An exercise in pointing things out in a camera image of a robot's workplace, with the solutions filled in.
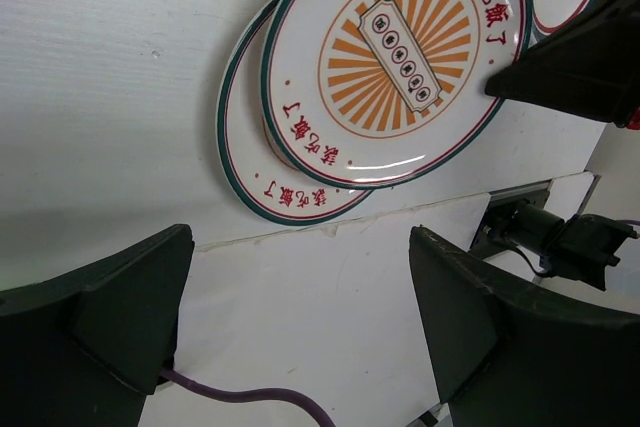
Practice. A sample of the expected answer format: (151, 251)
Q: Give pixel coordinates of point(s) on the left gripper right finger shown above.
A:
(507, 352)

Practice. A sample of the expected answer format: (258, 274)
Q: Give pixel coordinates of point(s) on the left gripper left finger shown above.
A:
(87, 348)

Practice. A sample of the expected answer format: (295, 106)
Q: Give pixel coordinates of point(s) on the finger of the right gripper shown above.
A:
(588, 68)

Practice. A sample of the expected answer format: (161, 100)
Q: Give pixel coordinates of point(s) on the orange sunburst plate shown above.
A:
(369, 94)
(259, 173)

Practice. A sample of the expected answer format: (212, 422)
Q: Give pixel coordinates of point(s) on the orange sunburst plate front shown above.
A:
(259, 173)

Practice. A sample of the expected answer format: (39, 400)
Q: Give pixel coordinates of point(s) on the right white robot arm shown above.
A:
(578, 249)

